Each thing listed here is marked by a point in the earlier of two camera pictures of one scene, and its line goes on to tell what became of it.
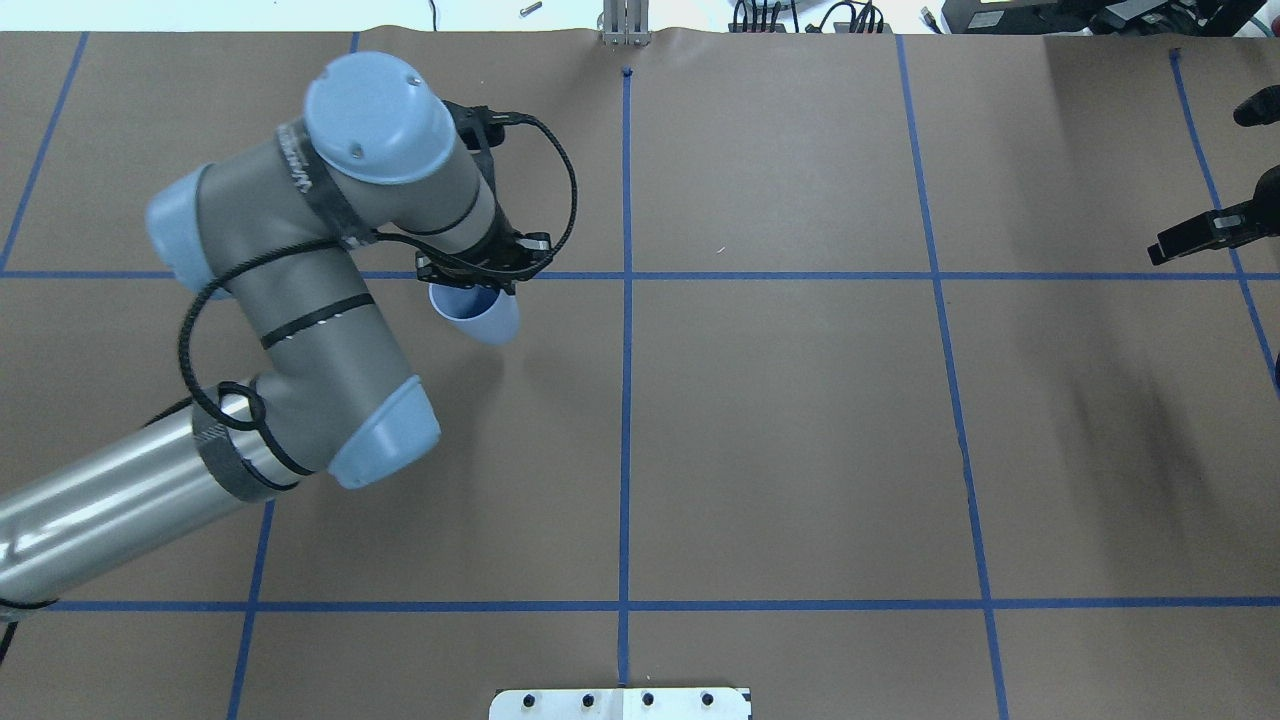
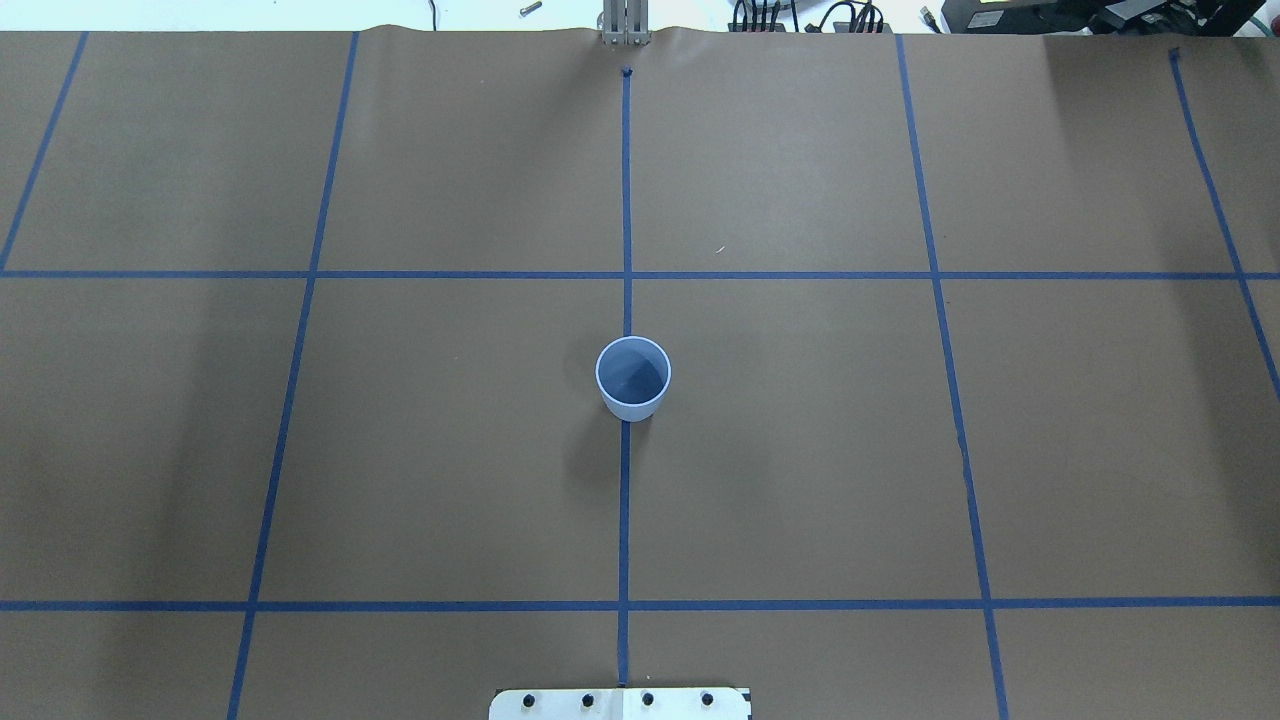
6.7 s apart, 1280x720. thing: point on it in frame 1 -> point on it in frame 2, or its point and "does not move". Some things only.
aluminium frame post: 625,23 does not move
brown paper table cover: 850,382 does not move
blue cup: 479,315 -> 633,374
